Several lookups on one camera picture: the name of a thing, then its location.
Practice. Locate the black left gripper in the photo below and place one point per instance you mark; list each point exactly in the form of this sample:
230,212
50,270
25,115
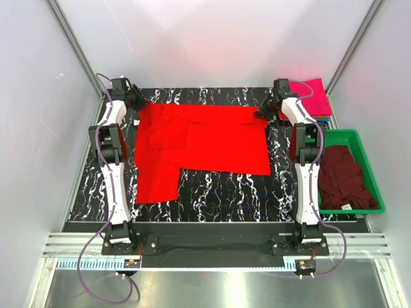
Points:
142,100

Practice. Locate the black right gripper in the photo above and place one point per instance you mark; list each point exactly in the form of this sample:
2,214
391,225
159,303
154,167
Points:
262,111

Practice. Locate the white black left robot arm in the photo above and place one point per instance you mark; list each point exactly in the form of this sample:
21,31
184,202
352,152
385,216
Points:
110,151

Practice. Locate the right connector box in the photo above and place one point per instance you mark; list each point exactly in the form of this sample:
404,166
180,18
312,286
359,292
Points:
306,265

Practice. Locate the green plastic bin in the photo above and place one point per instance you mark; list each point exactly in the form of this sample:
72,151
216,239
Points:
351,139

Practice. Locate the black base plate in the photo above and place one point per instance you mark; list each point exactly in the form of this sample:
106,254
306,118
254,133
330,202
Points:
210,260

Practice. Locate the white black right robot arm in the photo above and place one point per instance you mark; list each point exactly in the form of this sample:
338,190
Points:
305,151

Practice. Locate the red t shirt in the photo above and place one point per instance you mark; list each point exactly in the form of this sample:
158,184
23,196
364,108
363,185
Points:
171,138

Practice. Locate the connector box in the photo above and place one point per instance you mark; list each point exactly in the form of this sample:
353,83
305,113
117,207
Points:
306,265
132,263

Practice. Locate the maroon t shirt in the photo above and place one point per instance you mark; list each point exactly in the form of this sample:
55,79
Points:
340,181

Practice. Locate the folded pink t shirt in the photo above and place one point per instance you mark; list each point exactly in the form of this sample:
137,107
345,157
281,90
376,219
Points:
314,97

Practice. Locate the left connector box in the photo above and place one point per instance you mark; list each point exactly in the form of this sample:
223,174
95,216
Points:
132,263

